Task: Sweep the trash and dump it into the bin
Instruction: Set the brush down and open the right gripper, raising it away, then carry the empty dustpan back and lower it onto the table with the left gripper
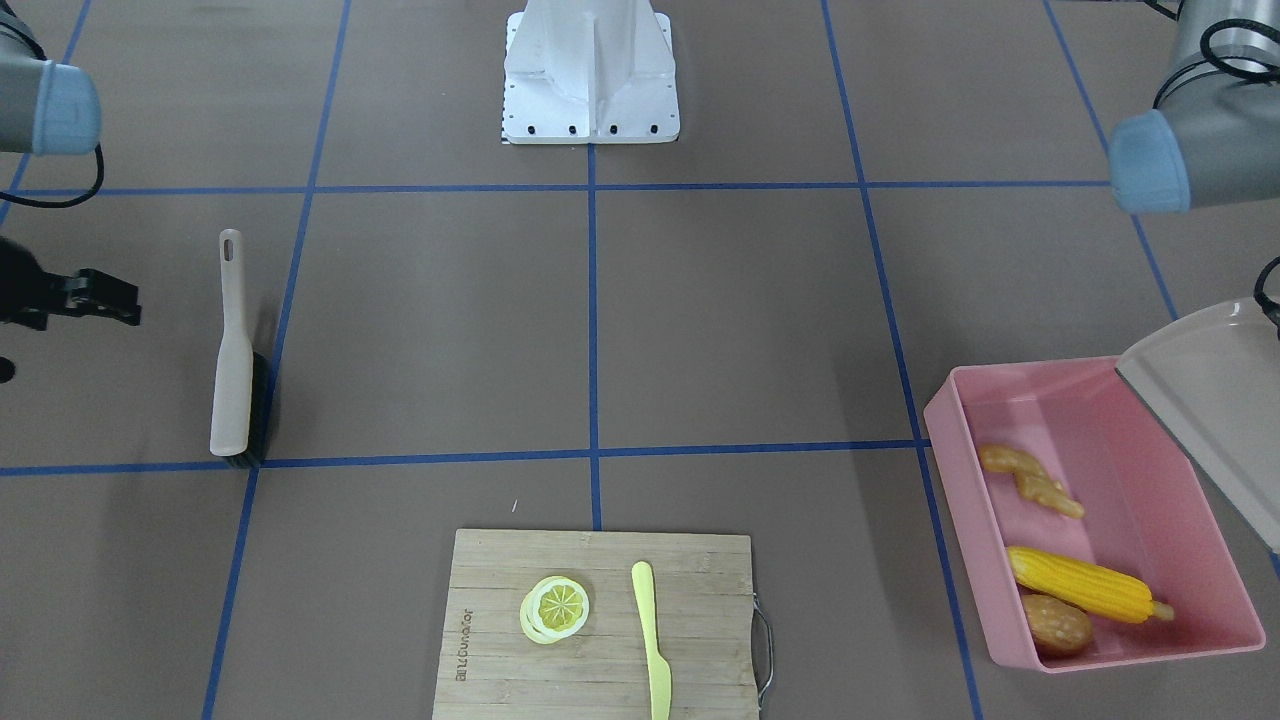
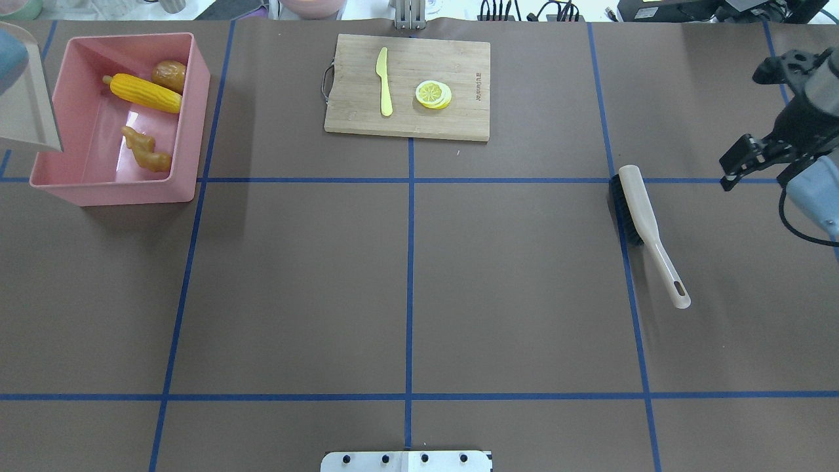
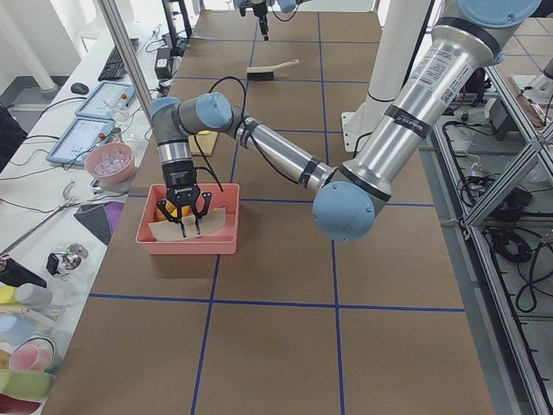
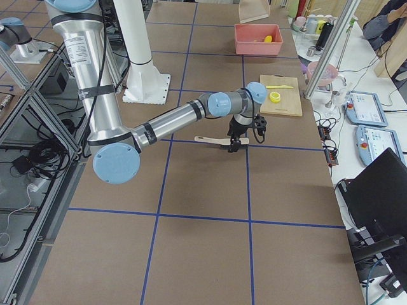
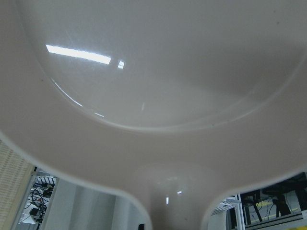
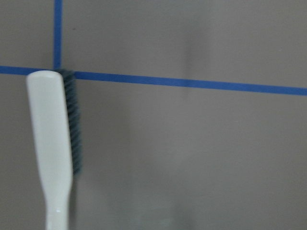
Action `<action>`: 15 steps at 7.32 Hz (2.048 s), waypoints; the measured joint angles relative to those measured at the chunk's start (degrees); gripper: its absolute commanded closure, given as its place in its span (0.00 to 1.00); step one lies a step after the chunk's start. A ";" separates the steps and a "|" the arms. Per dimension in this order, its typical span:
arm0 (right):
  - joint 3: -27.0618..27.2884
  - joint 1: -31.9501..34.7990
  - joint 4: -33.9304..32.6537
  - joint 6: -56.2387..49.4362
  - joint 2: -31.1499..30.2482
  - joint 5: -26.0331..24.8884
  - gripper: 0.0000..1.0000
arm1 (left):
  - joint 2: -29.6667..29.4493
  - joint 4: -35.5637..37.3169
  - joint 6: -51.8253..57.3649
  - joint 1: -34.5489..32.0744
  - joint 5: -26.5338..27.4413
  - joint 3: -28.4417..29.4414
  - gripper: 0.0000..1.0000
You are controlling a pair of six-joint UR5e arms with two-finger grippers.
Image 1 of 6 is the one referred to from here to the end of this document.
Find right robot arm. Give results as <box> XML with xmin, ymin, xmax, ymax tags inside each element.
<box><xmin>1</xmin><ymin>3</ymin><xmax>142</xmax><ymax>331</ymax></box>

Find tan toy ginger root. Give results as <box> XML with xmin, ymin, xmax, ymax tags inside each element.
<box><xmin>977</xmin><ymin>445</ymin><xmax>1085</xmax><ymax>520</ymax></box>

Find yellow toy corn cob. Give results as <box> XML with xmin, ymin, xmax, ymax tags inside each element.
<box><xmin>1005</xmin><ymin>546</ymin><xmax>1176</xmax><ymax>624</ymax></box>

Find beige hand brush black bristles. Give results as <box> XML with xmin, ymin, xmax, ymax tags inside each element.
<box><xmin>209</xmin><ymin>229</ymin><xmax>269</xmax><ymax>468</ymax></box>

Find beige plastic dustpan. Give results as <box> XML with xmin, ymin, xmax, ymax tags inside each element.
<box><xmin>1116</xmin><ymin>299</ymin><xmax>1279</xmax><ymax>552</ymax></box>

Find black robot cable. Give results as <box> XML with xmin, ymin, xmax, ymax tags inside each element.
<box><xmin>1254</xmin><ymin>255</ymin><xmax>1280</xmax><ymax>331</ymax></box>

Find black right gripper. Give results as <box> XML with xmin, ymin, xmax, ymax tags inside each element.
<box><xmin>1</xmin><ymin>236</ymin><xmax>142</xmax><ymax>331</ymax></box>

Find pink plastic bin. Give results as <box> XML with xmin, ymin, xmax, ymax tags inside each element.
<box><xmin>924</xmin><ymin>357</ymin><xmax>1266</xmax><ymax>674</ymax></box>

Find yellow plastic knife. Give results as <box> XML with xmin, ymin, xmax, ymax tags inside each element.
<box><xmin>631</xmin><ymin>561</ymin><xmax>673</xmax><ymax>719</ymax></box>

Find brown toy potato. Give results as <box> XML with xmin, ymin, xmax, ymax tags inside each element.
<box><xmin>1020</xmin><ymin>594</ymin><xmax>1094</xmax><ymax>659</ymax></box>

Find yellow lemon slices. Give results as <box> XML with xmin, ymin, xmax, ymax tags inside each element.
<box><xmin>517</xmin><ymin>575</ymin><xmax>591</xmax><ymax>644</ymax></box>

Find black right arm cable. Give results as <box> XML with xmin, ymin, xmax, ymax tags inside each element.
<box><xmin>0</xmin><ymin>145</ymin><xmax>106</xmax><ymax>210</ymax></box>

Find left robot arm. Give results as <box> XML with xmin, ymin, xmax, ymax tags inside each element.
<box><xmin>1108</xmin><ymin>1</ymin><xmax>1279</xmax><ymax>215</ymax></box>

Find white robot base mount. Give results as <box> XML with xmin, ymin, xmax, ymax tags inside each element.
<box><xmin>500</xmin><ymin>1</ymin><xmax>681</xmax><ymax>145</ymax></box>

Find bamboo cutting board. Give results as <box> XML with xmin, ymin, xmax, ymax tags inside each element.
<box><xmin>431</xmin><ymin>529</ymin><xmax>763</xmax><ymax>719</ymax></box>

